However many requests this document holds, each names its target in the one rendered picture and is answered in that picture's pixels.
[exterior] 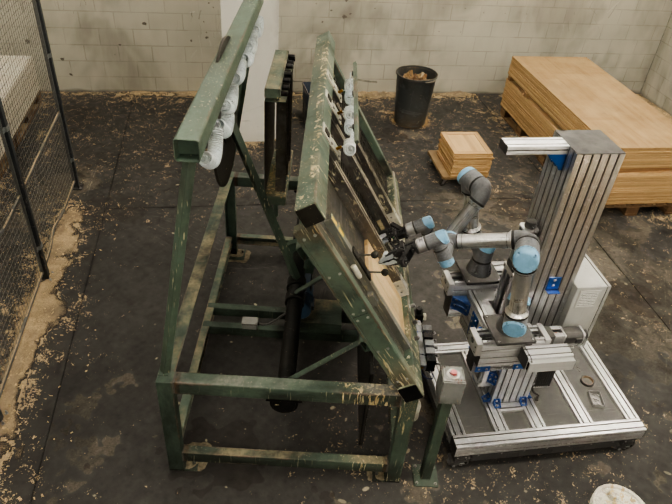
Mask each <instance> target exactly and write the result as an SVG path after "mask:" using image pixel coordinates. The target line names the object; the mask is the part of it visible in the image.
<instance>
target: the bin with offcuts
mask: <svg viewBox="0 0 672 504"><path fill-rule="evenodd" d="M396 74H397V78H396V97H395V116H394V121H395V122H396V124H397V125H399V126H401V127H404V128H410V129H416V128H420V127H422V126H423V125H424V124H425V121H426V117H427V113H428V109H429V105H430V101H431V97H432V94H433V90H434V86H435V82H436V79H437V78H438V73H437V72H436V71H435V70H433V69H431V68H429V67H425V66H418V65H407V66H401V67H399V68H397V70H396Z"/></svg>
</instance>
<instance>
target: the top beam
mask: <svg viewBox="0 0 672 504"><path fill-rule="evenodd" d="M334 58H335V41H334V39H333V37H332V35H331V33H330V31H327V32H325V33H323V34H321V35H319V36H317V39H316V47H315V54H314V62H313V70H312V77H311V85H310V93H309V101H308V108H307V116H306V124H305V132H304V139H303V147H302V155H301V162H300V170H299V178H298V186H297V193H296V201H295V209H294V212H295V213H296V215H297V216H298V218H299V219H300V221H301V222H302V224H303V226H304V227H305V228H307V227H310V226H312V225H315V224H317V223H320V222H322V221H324V220H326V209H327V190H328V171H329V152H330V144H329V142H328V141H327V139H326V137H325V135H324V133H323V132H322V128H323V122H324V123H325V124H326V126H327V128H328V130H329V132H330V133H331V114H332V109H331V107H330V105H329V103H328V101H327V99H326V98H325V89H327V91H328V92H329V94H330V96H331V98H332V96H333V87H332V85H331V84H330V82H329V80H328V78H327V69H328V70H329V72H330V74H331V76H332V78H333V77H334Z"/></svg>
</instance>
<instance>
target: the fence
mask: <svg viewBox="0 0 672 504"><path fill-rule="evenodd" d="M332 216H333V214H332V213H330V214H327V215H326V220H324V223H325V225H326V226H327V228H328V229H329V231H330V233H331V234H332V236H333V237H334V239H335V241H336V242H337V244H338V246H339V247H340V249H341V250H342V252H343V254H344V255H345V257H346V258H347V260H348V262H349V263H350V265H352V264H356V266H357V268H358V269H359V271H360V273H361V274H362V278H360V281H361V283H362V284H363V286H364V287H365V289H366V291H367V292H370V291H373V292H374V293H375V295H376V297H377V298H378V304H379V305H377V306H376V307H377V308H378V310H379V312H380V313H381V315H382V317H383V318H384V320H385V321H386V323H387V325H388V326H389V328H390V329H391V331H392V333H393V334H394V336H395V337H396V339H397V341H398V342H399V344H400V346H401V347H402V349H403V350H407V349H410V342H409V340H408V338H407V337H406V335H405V334H404V332H403V330H402V329H401V327H400V325H399V324H398V322H397V320H396V319H395V317H394V315H393V314H392V312H391V310H390V309H389V307H388V305H387V304H386V302H385V300H384V299H383V297H382V295H381V294H380V292H379V290H378V289H377V287H376V285H375V284H374V282H373V281H372V279H371V281H369V279H368V278H367V276H366V275H365V273H364V271H363V270H362V268H361V266H360V265H359V263H358V261H357V260H356V258H355V256H354V255H353V253H352V246H351V244H350V242H349V241H348V239H347V237H346V236H345V234H344V233H343V234H344V237H343V236H342V234H341V232H340V231H339V227H340V226H339V224H338V223H337V226H336V224H335V223H334V221H333V219H332ZM333 217H334V216H333Z"/></svg>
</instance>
